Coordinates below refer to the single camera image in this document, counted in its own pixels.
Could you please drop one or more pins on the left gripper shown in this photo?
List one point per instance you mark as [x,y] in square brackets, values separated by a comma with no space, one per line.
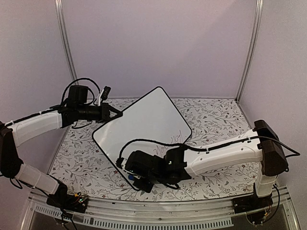
[105,113]

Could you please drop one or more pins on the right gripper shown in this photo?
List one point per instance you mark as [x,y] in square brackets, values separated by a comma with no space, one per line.
[147,188]

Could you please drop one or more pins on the white whiteboard black frame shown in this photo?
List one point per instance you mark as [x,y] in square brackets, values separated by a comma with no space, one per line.
[154,116]

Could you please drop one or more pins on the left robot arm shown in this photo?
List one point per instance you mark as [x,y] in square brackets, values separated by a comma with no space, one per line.
[73,107]

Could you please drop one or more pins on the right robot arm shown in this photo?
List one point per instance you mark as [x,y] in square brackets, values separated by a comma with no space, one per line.
[183,162]

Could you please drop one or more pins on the floral patterned table mat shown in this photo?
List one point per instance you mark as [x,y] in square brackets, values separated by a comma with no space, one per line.
[83,168]

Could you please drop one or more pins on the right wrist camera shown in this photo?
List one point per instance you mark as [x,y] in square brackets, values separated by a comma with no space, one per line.
[123,164]

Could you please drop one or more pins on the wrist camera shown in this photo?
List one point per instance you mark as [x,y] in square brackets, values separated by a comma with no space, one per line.
[103,95]
[123,164]

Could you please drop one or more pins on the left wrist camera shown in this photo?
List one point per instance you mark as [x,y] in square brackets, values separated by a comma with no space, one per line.
[103,95]

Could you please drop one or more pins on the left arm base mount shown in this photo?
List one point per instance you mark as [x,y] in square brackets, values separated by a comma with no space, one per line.
[62,199]

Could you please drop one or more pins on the front aluminium rail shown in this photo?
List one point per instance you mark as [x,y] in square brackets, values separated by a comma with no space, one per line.
[211,214]

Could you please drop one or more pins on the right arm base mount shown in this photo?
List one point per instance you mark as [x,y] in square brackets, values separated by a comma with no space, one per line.
[257,208]

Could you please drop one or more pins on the left aluminium corner post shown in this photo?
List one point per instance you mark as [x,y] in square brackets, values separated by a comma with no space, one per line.
[65,39]

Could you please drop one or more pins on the aluminium corner post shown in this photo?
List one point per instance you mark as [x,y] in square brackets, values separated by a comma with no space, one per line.
[251,49]
[65,39]

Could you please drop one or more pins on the right aluminium corner post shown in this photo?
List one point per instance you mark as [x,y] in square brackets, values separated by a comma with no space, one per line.
[251,49]

